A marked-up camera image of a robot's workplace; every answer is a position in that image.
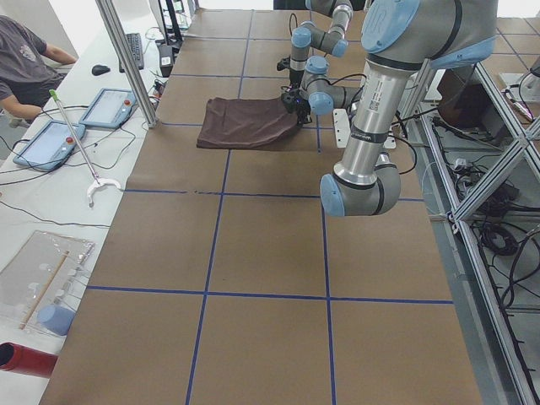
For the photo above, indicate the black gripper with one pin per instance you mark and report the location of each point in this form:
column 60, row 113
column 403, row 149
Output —
column 302, row 110
column 295, row 78

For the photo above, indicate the dark brown t-shirt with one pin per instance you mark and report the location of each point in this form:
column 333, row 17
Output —
column 245, row 124

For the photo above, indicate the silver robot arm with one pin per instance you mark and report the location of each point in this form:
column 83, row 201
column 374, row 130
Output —
column 398, row 37
column 320, row 29

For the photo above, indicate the black keyboard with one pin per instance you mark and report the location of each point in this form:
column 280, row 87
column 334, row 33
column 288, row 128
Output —
column 134, row 41

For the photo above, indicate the far blue teach pendant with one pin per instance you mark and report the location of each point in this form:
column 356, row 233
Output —
column 109, row 109

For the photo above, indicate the blue teach pendant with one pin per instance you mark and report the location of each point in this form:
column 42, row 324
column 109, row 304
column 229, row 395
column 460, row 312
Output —
column 48, row 149
column 109, row 109

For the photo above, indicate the black computer mouse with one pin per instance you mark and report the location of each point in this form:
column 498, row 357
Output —
column 99, row 69

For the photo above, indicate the reacher grabber stick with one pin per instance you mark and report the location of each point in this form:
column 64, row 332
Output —
column 98, row 182

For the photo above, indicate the near blue teach pendant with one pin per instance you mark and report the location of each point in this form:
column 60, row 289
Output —
column 48, row 149

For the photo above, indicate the person in grey shirt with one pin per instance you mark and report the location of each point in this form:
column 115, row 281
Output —
column 26, row 79

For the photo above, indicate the silver foil bag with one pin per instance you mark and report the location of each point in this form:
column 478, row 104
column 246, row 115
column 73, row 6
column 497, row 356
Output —
column 49, row 269

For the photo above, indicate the light blue cap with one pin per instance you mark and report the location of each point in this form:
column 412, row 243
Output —
column 56, row 318

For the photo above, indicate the red cylinder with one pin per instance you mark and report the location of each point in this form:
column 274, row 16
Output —
column 26, row 361

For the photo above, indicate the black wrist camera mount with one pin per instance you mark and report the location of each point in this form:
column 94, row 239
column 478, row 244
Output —
column 291, row 101

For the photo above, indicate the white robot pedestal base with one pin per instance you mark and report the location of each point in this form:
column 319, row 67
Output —
column 342, row 131

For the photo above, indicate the aluminium frame post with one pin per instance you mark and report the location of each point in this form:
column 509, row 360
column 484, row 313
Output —
column 117, row 35

